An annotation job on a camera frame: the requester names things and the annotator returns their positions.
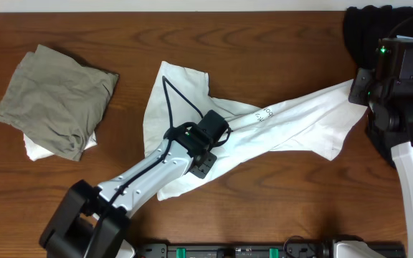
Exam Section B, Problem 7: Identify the white printed t-shirt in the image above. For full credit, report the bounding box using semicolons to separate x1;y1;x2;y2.
143;62;366;201

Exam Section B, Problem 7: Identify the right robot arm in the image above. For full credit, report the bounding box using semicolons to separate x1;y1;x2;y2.
348;38;413;257

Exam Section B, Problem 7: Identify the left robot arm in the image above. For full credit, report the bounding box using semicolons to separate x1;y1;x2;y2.
39;110;230;258

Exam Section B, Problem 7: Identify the black garment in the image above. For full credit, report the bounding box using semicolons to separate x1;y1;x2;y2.
342;4;413;169

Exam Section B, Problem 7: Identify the folded olive green garment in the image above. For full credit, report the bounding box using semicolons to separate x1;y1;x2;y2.
0;45;119;161

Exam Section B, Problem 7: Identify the folded white garment underneath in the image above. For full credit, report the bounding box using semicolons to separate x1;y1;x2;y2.
23;133;98;161

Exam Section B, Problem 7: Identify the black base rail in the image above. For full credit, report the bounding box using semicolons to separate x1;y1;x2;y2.
136;235;407;258

